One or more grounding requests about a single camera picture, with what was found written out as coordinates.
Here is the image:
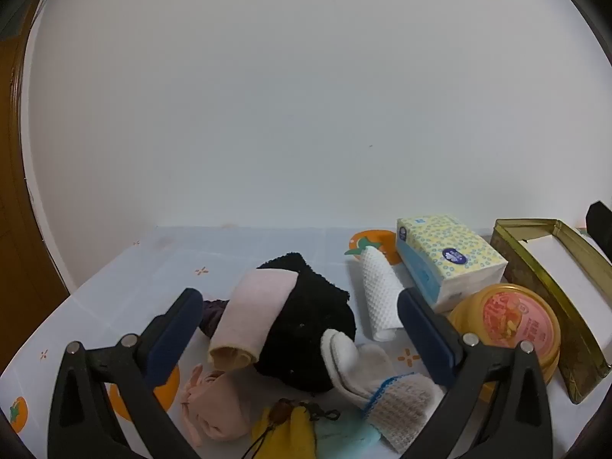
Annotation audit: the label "white waffle towel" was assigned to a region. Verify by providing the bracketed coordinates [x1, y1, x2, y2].
[356, 245, 407, 342]

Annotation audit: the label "yellow foam pieces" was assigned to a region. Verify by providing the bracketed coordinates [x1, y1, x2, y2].
[251, 404, 319, 459]

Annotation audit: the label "black fuzzy cloth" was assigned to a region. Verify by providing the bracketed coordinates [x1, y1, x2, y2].
[256, 252, 357, 397]

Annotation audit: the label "white paper liner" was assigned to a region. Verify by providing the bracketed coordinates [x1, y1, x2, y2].
[519, 234, 612, 345]

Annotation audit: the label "pink folded cloth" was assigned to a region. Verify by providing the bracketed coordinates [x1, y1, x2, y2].
[208, 268, 298, 370]

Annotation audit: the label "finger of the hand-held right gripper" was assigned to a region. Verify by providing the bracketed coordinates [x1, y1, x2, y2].
[587, 201, 612, 246]

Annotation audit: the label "yellow round container pink lid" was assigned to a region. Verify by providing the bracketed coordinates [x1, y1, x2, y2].
[448, 283, 562, 402]

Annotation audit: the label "wooden door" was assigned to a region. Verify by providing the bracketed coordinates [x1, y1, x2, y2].
[0, 0, 73, 374]

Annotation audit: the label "teal cloth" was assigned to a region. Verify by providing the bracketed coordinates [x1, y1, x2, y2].
[313, 411, 381, 457]

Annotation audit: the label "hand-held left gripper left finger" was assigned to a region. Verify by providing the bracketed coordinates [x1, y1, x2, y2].
[47, 288, 204, 459]

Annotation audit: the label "blue braided cord orange bead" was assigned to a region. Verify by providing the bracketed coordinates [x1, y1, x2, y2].
[241, 398, 341, 459]

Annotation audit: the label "gold tin box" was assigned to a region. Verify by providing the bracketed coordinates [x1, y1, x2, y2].
[490, 218, 612, 405]

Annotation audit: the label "yellow blue tissue pack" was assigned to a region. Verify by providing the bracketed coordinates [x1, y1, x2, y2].
[396, 213, 508, 314]

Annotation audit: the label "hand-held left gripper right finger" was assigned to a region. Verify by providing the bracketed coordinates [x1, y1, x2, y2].
[397, 287, 554, 459]

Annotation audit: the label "white sock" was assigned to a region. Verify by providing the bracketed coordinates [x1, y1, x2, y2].
[319, 329, 397, 405]

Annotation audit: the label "persimmon print tablecloth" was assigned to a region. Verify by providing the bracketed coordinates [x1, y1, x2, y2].
[0, 226, 591, 459]

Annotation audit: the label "white waffle cloth blue edge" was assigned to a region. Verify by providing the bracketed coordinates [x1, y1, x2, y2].
[361, 373, 445, 454]

